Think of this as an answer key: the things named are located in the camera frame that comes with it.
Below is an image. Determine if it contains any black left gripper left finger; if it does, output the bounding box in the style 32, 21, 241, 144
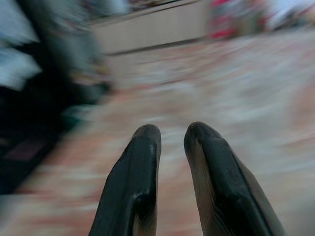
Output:
88, 124, 162, 236

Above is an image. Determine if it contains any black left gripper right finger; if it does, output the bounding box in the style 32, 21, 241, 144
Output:
183, 121, 286, 236

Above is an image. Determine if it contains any dark furniture piece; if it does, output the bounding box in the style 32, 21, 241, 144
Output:
0, 0, 111, 195

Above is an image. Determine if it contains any red patterned rug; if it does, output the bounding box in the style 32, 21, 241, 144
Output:
0, 30, 315, 236

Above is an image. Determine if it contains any beige wooden cabinet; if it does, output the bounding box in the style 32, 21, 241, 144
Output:
92, 0, 211, 55

